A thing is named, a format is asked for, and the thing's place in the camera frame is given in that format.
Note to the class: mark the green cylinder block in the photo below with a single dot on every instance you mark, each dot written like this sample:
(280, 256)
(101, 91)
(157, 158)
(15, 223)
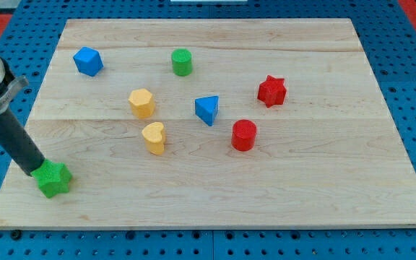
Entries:
(181, 62)

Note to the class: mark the red star block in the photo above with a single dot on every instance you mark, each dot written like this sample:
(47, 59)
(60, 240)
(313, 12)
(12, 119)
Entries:
(272, 91)

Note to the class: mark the yellow hexagon block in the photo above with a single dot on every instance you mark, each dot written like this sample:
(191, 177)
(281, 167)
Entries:
(142, 103)

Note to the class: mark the blue cube block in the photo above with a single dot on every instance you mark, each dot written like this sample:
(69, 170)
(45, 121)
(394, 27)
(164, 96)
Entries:
(88, 61)

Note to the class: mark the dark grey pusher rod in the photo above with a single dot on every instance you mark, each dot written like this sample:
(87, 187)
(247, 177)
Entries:
(18, 144)

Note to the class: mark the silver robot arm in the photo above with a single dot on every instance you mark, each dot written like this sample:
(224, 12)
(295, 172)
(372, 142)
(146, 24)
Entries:
(10, 85)

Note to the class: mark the blue triangle block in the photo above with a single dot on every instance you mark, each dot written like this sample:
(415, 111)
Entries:
(206, 108)

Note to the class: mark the green star block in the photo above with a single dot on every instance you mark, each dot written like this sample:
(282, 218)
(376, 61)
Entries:
(53, 178)

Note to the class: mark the yellow heart block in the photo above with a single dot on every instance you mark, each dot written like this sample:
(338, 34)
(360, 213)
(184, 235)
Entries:
(154, 138)

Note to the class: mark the wooden board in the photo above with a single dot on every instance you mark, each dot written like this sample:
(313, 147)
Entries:
(329, 157)

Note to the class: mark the red cylinder block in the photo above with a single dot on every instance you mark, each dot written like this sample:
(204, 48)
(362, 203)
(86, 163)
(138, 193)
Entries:
(243, 135)

